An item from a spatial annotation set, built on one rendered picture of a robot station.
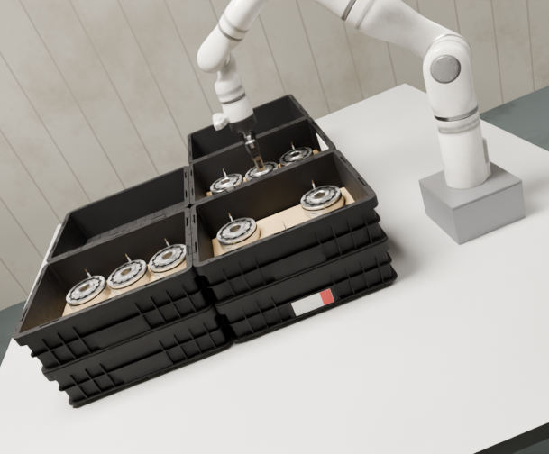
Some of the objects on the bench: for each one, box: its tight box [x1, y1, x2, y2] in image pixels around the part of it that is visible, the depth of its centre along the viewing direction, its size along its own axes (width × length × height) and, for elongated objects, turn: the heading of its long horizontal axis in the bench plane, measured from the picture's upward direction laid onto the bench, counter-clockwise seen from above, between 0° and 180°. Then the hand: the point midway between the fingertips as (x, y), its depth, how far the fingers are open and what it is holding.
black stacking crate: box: [214, 236, 398, 341], centre depth 122 cm, size 40×30×12 cm
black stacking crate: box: [42, 288, 231, 406], centre depth 123 cm, size 40×30×12 cm
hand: (258, 161), depth 143 cm, fingers open, 5 cm apart
